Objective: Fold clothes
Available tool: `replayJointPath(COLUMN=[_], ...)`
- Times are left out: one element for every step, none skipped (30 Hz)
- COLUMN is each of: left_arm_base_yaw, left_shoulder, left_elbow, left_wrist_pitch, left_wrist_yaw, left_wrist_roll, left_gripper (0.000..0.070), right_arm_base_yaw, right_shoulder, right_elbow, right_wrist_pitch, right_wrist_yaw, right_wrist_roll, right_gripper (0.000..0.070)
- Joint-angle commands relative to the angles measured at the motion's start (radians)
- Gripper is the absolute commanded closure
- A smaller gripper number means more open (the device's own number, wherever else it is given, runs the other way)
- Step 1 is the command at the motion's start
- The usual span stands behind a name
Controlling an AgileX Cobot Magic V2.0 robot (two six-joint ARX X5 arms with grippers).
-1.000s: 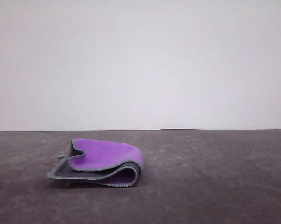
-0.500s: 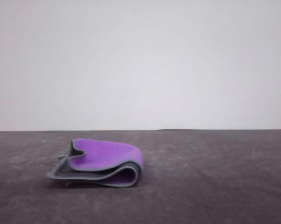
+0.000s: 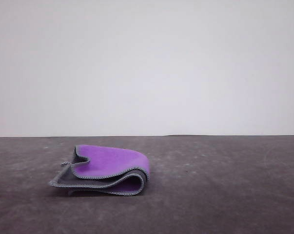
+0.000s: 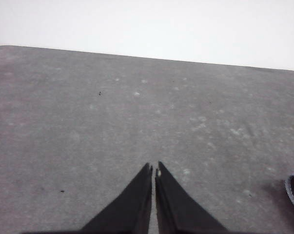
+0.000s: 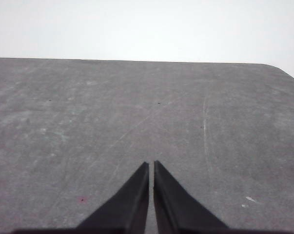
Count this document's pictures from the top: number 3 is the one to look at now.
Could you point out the purple towel with grey hem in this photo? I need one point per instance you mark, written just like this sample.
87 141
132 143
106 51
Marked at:
107 158

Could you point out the grey table cloth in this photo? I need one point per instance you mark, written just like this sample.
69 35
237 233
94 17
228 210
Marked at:
210 195

